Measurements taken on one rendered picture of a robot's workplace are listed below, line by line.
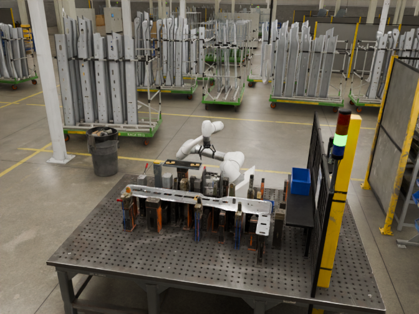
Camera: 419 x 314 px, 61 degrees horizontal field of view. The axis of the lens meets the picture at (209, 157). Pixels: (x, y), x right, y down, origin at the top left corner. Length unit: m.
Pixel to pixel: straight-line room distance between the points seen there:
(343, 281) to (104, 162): 4.05
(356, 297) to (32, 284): 3.01
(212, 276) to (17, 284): 2.14
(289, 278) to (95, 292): 1.93
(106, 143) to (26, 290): 2.52
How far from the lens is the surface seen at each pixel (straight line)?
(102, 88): 7.42
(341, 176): 2.43
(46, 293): 4.02
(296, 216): 3.03
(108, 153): 5.80
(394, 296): 4.18
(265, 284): 2.85
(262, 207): 3.15
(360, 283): 3.06
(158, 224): 3.25
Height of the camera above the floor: 2.63
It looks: 24 degrees down
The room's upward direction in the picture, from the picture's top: 1 degrees clockwise
